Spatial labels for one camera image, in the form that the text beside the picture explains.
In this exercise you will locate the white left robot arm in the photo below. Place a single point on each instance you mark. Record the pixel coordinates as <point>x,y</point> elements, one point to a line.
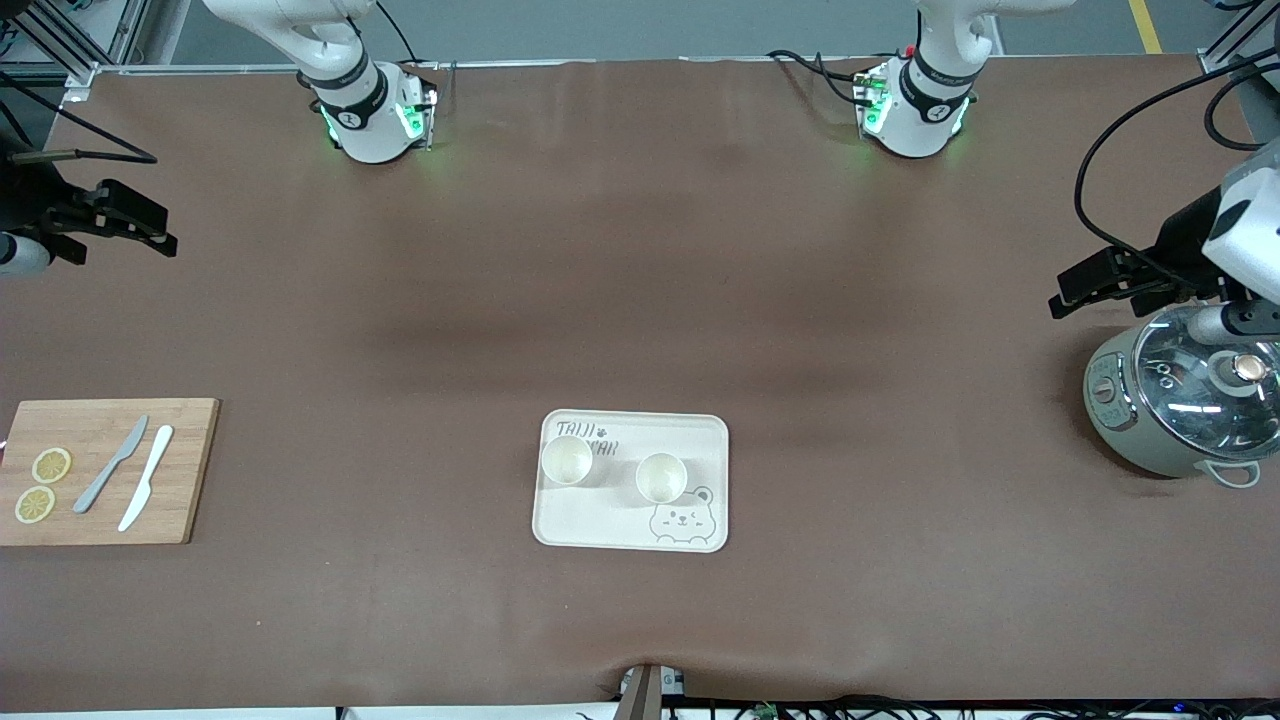
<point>930,100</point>

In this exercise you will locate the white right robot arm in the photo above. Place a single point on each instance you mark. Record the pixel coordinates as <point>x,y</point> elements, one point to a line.
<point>365,120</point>

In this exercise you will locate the grey-green electric cooking pot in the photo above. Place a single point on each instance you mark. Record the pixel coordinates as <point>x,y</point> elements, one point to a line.
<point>1110,420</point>

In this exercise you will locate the white plastic knife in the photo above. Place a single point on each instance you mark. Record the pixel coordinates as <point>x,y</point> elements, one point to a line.
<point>148,475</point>

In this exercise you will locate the yellow lemon slice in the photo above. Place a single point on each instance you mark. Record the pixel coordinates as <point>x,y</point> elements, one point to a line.
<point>51,465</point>
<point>35,504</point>

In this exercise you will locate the bamboo cutting board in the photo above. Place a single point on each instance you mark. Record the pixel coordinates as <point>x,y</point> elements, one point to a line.
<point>195,470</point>

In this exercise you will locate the cream tray with bear print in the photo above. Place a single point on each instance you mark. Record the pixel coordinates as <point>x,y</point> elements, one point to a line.
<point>610,520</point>

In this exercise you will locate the white IKEA cup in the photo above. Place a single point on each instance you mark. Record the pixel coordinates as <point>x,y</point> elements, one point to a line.
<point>661,478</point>
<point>566,461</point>

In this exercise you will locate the grey plastic knife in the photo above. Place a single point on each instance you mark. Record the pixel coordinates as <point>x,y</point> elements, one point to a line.
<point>105,472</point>

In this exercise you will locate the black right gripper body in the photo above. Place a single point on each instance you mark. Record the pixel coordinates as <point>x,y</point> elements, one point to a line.
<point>36,196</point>

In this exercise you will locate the metal table edge bracket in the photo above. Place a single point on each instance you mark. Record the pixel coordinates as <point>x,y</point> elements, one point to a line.
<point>645,695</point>

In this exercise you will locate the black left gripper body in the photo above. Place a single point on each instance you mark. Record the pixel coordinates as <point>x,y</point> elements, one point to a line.
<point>1181,245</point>

